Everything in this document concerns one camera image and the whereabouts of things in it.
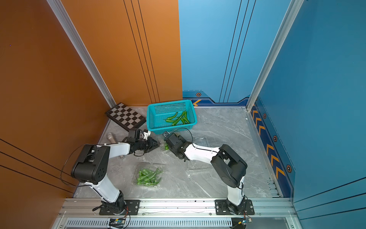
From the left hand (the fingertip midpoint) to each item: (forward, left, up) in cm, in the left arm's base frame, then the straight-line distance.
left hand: (161, 142), depth 94 cm
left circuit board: (-43, +17, -7) cm, 47 cm away
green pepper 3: (+20, -8, -3) cm, 21 cm away
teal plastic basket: (+27, +1, -6) cm, 28 cm away
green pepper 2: (+25, -6, -3) cm, 26 cm away
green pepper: (+24, -16, -2) cm, 28 cm away
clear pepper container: (-15, -24, -4) cm, 28 cm away
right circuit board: (-42, -46, -4) cm, 63 cm away
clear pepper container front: (-21, +5, -1) cm, 21 cm away
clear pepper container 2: (-2, -2, -2) cm, 3 cm away
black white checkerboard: (+22, +30, -1) cm, 38 cm away
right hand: (0, -11, +2) cm, 11 cm away
